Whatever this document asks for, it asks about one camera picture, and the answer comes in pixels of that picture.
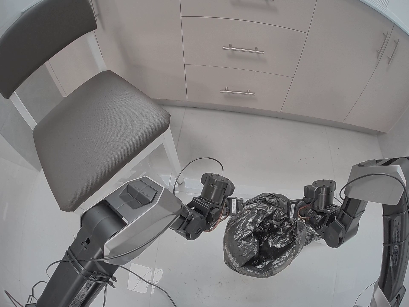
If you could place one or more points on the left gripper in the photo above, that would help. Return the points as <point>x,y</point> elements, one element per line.
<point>236,206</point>

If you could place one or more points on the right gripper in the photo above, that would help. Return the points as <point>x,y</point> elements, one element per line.
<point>294,209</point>

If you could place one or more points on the black plastic bag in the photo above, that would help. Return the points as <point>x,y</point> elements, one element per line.
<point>242,235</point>

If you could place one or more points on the black plastic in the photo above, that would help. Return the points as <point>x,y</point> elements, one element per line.
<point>313,235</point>

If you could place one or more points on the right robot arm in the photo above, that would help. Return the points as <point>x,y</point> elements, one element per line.
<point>377,184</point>

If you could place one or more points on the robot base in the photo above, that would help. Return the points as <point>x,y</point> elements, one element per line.
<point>379,299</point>

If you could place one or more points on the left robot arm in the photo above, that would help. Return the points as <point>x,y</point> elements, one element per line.
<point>96,229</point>

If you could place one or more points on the beige cabinet with drawers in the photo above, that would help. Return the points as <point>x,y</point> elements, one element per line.
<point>242,21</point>

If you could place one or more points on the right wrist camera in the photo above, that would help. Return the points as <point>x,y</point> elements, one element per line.
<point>308,192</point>

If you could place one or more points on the grey chair with white frame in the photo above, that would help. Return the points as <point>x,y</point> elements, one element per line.
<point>102,123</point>

